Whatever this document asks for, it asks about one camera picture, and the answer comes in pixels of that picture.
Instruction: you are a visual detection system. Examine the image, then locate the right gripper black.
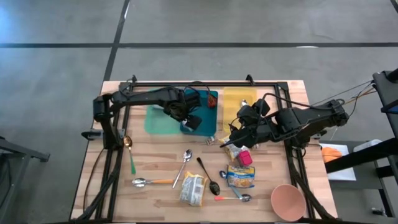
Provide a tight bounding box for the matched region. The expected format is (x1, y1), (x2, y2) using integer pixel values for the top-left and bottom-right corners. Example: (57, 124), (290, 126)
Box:
(220, 99), (279, 149)

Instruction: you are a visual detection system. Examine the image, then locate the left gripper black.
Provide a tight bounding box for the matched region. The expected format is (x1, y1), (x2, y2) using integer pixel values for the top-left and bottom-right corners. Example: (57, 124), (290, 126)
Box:
(163, 91), (203, 131)

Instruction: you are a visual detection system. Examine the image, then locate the yellow ramen noodle packet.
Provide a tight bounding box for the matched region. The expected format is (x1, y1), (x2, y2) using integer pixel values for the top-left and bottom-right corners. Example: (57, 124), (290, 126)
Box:
(179, 170), (208, 207)
(219, 135), (249, 162)

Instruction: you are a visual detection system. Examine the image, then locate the teal plastic bin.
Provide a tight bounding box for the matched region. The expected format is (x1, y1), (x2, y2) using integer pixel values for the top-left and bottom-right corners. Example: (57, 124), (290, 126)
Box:
(179, 89), (219, 137)

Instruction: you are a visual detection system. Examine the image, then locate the yellow plastic bin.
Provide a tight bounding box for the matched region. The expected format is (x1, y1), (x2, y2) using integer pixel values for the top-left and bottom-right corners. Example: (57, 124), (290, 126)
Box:
(223, 86), (258, 131)

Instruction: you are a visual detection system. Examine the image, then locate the plain silver metal spoon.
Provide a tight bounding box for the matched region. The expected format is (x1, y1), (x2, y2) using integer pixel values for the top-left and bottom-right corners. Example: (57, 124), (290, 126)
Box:
(172, 149), (193, 189)

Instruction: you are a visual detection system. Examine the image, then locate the green plastic bin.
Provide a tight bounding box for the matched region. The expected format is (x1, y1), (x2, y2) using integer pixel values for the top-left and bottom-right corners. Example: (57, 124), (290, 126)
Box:
(144, 88), (187, 136)

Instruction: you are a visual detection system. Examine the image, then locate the blue yellow ramen packet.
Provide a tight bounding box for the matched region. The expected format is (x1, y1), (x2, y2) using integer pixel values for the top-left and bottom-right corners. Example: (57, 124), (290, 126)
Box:
(226, 164), (256, 189)

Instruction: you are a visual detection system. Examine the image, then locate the pink bowl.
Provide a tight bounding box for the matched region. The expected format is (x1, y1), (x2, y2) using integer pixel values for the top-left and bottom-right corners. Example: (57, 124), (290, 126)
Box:
(271, 184), (307, 222)

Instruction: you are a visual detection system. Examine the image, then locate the orange cloth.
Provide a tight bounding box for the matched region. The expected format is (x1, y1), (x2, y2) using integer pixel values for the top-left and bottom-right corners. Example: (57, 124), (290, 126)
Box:
(321, 146), (343, 164)

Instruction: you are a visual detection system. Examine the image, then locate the white paper sheet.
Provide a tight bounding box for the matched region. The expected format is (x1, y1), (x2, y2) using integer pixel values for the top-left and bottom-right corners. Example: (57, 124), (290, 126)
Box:
(319, 142), (357, 182)

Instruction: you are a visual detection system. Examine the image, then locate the black side cart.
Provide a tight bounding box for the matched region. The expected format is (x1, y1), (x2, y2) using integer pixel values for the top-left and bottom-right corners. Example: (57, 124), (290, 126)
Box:
(325, 68), (398, 218)

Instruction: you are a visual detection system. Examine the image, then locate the grey metal stand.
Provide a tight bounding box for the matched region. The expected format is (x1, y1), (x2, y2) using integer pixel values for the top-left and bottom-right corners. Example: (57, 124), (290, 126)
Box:
(0, 136), (50, 224)

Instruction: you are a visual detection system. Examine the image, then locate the spoon with orange handle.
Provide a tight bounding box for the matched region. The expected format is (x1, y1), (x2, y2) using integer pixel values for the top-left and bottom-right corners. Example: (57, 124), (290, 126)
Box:
(196, 157), (221, 196)

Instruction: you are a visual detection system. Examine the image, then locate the black metal table frame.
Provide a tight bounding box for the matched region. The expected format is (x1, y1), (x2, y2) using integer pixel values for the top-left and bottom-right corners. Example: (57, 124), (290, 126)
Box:
(70, 74), (340, 224)

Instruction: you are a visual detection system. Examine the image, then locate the coral-handled silver spoon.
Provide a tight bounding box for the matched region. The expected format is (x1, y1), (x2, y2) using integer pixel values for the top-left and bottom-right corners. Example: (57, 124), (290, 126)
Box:
(214, 194), (252, 202)

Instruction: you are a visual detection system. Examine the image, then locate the green-handled gold spoon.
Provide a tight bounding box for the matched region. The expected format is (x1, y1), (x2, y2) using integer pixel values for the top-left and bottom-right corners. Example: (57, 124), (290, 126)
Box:
(123, 135), (137, 175)

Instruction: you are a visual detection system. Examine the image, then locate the orange-handled silver spoon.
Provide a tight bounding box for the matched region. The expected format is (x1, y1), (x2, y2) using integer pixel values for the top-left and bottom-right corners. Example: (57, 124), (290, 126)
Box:
(131, 177), (174, 188)

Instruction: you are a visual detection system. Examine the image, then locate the black cable bundle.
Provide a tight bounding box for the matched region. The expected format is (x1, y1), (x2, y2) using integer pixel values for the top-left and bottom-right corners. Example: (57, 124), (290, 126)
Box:
(285, 146), (336, 222)
(76, 146), (125, 222)

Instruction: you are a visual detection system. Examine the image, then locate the thin grey wire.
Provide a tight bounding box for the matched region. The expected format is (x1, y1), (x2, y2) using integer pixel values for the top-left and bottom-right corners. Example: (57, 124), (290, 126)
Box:
(310, 80), (376, 106)

